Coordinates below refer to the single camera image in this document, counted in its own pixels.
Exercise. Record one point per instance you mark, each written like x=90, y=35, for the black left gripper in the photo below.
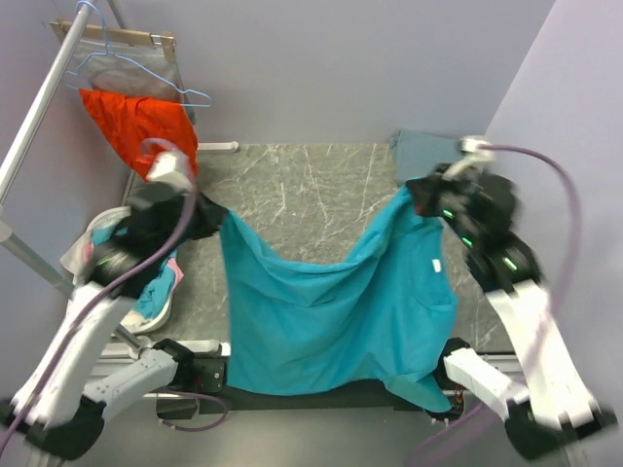
x=212, y=215

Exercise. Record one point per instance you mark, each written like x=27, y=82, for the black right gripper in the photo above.
x=424, y=189

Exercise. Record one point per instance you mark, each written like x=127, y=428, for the turquoise t-shirt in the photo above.
x=391, y=288

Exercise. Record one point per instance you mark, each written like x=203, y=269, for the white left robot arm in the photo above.
x=59, y=411

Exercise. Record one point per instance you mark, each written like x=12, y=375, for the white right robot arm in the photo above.
x=552, y=408

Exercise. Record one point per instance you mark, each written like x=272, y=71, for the folded grey-blue t-shirt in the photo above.
x=416, y=153

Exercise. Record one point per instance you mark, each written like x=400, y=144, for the pile of laundry clothes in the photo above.
x=153, y=306

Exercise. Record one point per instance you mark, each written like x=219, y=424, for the orange hanging shirt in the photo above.
x=126, y=122

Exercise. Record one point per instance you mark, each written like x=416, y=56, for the silver clothes rack pole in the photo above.
x=67, y=177

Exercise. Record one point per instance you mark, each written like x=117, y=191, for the grey hanging cloth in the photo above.
x=129, y=70

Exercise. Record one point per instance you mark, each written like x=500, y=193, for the wooden hanger bar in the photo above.
x=165, y=41

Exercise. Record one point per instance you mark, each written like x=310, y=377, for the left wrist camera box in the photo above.
x=171, y=167

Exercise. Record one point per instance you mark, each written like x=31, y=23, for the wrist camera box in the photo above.
x=475, y=156
x=171, y=167

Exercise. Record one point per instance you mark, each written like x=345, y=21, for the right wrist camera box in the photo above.
x=475, y=156

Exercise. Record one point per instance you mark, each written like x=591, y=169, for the white table edge bracket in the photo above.
x=221, y=147

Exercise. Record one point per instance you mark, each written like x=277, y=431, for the white front table bracket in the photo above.
x=214, y=348

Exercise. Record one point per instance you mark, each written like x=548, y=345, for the light blue wire hanger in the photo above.
x=198, y=98

